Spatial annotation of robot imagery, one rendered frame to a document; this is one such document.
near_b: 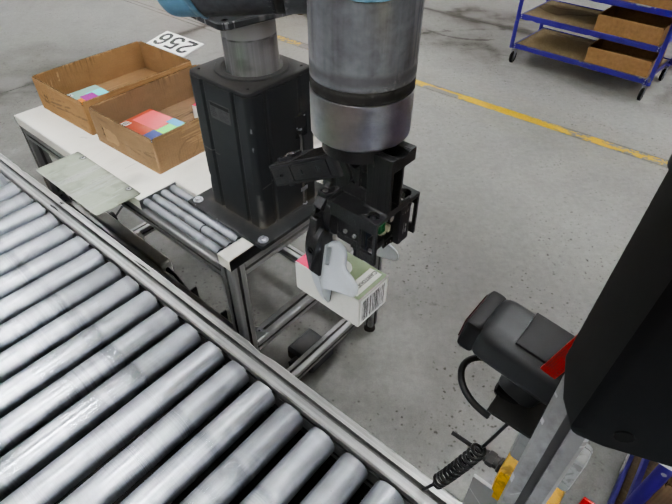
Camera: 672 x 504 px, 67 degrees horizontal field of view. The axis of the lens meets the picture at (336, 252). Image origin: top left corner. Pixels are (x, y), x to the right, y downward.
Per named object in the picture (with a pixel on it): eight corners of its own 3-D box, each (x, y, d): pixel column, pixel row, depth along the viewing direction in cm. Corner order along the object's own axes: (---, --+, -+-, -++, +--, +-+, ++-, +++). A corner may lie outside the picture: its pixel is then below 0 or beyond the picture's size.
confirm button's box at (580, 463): (576, 473, 57) (597, 443, 52) (565, 495, 55) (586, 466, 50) (519, 436, 60) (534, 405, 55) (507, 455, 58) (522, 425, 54)
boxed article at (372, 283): (325, 264, 67) (325, 238, 64) (386, 301, 62) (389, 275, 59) (296, 287, 64) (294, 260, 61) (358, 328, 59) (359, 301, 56)
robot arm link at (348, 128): (287, 85, 43) (359, 52, 48) (290, 136, 46) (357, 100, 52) (370, 119, 39) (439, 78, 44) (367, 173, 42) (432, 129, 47)
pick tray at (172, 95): (265, 119, 153) (262, 87, 146) (160, 175, 130) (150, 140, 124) (202, 93, 166) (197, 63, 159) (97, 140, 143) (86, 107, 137)
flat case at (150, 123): (151, 113, 149) (149, 108, 148) (196, 131, 141) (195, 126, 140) (112, 131, 141) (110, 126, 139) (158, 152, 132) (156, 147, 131)
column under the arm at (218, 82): (267, 159, 136) (254, 32, 114) (341, 196, 123) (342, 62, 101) (188, 203, 121) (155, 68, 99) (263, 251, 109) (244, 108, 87)
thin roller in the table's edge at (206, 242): (223, 246, 110) (148, 196, 123) (216, 251, 109) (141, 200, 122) (225, 253, 111) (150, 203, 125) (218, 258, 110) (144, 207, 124)
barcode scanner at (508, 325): (467, 334, 61) (496, 279, 54) (558, 397, 57) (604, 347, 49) (438, 369, 58) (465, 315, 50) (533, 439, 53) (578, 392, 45)
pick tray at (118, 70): (198, 90, 167) (192, 60, 161) (92, 136, 145) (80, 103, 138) (146, 68, 181) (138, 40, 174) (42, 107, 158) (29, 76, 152)
